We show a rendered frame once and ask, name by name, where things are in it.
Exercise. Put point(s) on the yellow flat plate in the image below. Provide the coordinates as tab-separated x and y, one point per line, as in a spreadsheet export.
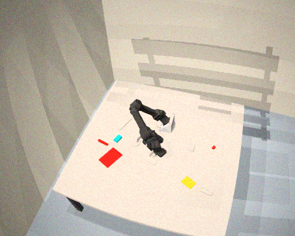
188	182

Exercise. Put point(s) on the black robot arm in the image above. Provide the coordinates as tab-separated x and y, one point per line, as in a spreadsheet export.
145	132

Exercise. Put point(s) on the teal rectangular block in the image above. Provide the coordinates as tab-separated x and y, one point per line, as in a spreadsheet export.
117	138

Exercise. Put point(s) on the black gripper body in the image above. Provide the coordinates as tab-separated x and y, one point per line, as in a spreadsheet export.
161	153

